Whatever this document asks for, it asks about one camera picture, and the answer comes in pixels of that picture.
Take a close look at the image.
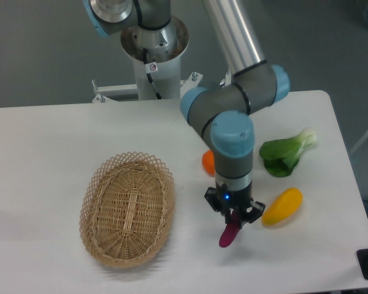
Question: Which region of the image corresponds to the yellow mango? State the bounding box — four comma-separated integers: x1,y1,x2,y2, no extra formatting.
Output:
261,187,303,227

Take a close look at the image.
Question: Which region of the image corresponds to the black cable on pedestal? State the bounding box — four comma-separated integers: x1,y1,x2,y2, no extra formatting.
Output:
142,48,163,100

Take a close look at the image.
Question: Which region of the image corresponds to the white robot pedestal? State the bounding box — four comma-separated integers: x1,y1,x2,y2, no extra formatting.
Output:
120,16,189,100

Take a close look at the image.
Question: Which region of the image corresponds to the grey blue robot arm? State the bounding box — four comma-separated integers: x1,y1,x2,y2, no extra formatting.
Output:
83,1,290,228

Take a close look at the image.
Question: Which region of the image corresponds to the white metal base frame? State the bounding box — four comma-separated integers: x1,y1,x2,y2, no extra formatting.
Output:
91,69,234,104

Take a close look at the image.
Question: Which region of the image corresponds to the orange tangerine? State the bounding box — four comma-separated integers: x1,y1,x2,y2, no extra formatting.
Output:
202,149,215,176

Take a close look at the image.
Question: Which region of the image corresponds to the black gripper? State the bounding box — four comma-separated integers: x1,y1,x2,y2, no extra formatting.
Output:
204,183,266,228

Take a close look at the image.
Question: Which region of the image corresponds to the woven wicker basket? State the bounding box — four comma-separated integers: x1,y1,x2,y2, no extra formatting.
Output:
80,152,175,268

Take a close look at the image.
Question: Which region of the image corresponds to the purple sweet potato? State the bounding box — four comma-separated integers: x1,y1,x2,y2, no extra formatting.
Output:
219,210,240,248

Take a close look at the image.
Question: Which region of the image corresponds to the green bok choy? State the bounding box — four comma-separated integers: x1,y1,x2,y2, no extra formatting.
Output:
259,128,317,178

